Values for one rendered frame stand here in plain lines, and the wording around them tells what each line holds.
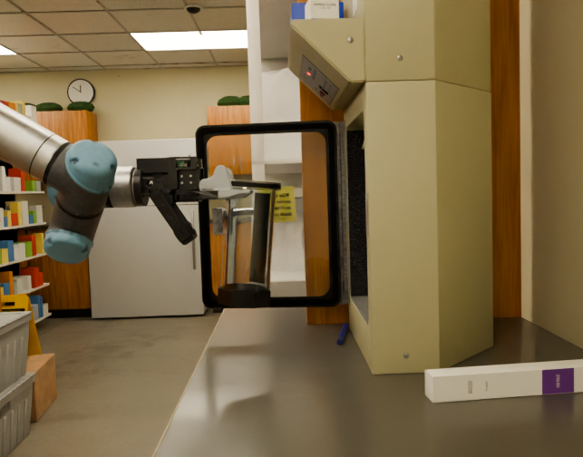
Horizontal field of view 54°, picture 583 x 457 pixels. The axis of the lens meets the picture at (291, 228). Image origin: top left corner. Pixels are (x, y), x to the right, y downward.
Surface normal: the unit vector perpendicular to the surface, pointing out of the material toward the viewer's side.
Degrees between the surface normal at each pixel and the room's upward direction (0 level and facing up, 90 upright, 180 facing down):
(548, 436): 0
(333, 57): 90
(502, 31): 90
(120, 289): 90
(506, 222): 90
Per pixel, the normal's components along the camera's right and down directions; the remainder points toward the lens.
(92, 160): 0.44, -0.61
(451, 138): 0.72, 0.02
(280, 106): -0.48, 0.25
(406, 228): 0.02, 0.07
